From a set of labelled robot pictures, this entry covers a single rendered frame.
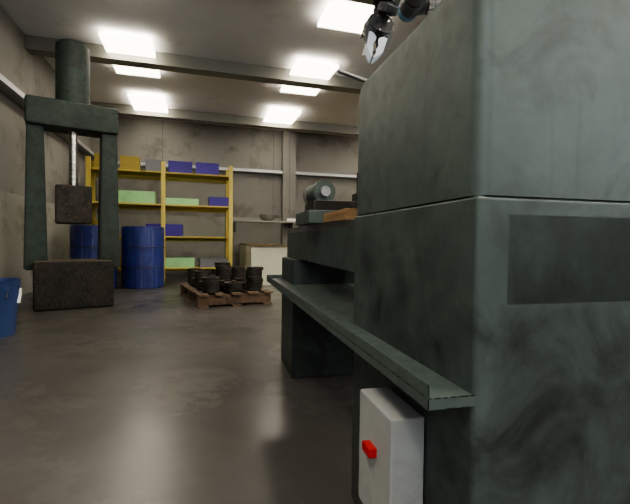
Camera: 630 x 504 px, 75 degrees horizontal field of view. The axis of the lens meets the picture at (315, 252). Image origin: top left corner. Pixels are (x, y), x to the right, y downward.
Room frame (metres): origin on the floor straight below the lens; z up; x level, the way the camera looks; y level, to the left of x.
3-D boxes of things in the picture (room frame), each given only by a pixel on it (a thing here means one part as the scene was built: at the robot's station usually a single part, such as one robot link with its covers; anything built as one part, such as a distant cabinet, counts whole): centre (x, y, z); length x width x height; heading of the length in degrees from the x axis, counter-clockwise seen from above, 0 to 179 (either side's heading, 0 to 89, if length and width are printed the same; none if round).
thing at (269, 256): (8.18, 1.06, 0.36); 2.09 x 0.67 x 0.71; 16
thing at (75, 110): (4.77, 2.80, 1.50); 0.98 x 0.79 x 3.00; 106
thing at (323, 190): (2.56, -0.02, 1.01); 0.30 x 0.20 x 0.29; 14
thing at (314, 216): (2.02, -0.19, 0.90); 0.53 x 0.30 x 0.06; 104
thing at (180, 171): (7.70, 2.83, 1.13); 2.56 x 0.66 x 2.27; 106
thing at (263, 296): (5.44, 1.22, 0.24); 1.36 x 0.94 x 0.49; 25
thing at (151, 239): (6.54, 3.12, 0.50); 1.35 x 0.83 x 1.00; 106
